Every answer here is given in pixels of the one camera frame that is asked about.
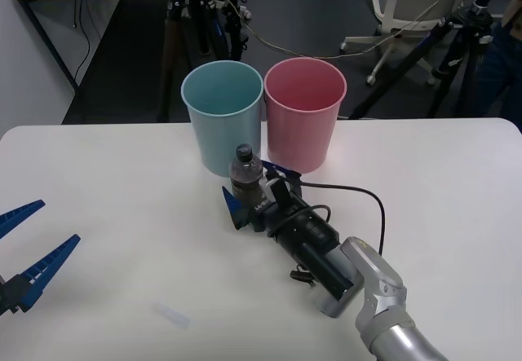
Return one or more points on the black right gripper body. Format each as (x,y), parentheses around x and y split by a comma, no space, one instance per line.
(261,214)

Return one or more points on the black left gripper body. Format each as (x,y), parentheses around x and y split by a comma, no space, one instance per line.
(4,298)

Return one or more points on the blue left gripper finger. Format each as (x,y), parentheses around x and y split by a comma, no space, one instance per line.
(45,269)
(20,214)

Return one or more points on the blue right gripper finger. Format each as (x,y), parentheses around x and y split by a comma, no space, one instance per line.
(279,169)
(233,206)

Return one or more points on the dark plastic bottle black cap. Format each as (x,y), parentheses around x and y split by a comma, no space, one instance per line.
(246,173)

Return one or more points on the silver and black right arm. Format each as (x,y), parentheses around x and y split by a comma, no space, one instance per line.
(367,263)

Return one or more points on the pink plastic bin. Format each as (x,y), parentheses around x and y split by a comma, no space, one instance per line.
(302,133)

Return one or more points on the pale blue plastic bin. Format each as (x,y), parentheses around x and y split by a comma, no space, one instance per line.
(220,124)

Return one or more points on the black camera tripod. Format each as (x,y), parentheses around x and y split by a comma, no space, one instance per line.
(204,18)
(469,23)

